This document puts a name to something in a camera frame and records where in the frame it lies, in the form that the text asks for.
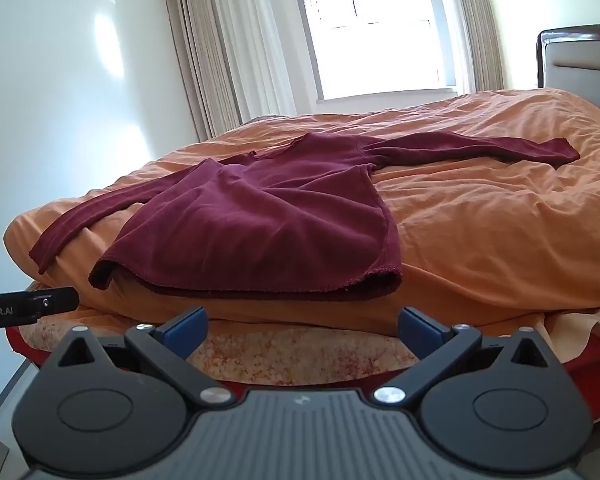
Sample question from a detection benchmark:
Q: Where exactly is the maroon long-sleeve shirt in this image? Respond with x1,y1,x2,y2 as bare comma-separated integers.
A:
30,132,579,301

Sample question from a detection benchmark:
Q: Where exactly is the floral mattress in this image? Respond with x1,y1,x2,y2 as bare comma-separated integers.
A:
18,320,422,387

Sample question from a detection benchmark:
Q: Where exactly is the orange duvet cover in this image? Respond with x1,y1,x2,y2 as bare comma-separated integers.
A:
2,86,600,337

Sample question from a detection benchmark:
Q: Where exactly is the cream sheet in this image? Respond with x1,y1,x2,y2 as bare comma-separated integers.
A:
544,309,600,363

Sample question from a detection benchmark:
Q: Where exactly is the dark wood padded headboard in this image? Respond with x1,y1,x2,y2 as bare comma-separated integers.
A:
536,24,600,108

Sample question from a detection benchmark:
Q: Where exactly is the bright window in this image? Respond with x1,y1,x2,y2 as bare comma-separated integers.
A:
302,0,470,100

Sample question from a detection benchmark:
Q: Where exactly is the left beige curtain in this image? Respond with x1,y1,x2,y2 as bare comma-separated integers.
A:
166,0,297,142

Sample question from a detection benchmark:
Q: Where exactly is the beige curtain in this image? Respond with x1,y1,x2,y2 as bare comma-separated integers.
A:
456,0,505,91
166,0,297,142

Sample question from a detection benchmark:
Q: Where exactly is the right beige curtain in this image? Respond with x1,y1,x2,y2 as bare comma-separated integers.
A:
456,0,505,91

